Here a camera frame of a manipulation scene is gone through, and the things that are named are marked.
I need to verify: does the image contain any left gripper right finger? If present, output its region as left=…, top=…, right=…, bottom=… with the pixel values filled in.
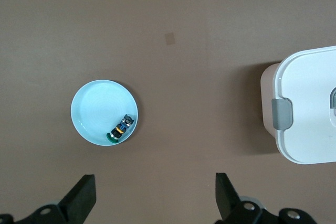
left=215, top=173, right=318, bottom=224

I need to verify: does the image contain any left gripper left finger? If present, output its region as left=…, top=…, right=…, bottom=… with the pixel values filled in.
left=0, top=174, right=97, bottom=224

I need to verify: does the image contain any light blue round plate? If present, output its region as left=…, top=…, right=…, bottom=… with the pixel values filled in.
left=70, top=79, right=139, bottom=147

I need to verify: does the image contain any white lidded storage box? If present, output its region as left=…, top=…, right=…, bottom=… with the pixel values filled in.
left=260, top=45, right=336, bottom=165

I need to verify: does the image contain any green push button switch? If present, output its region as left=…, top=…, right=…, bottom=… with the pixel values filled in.
left=106, top=114, right=135, bottom=144

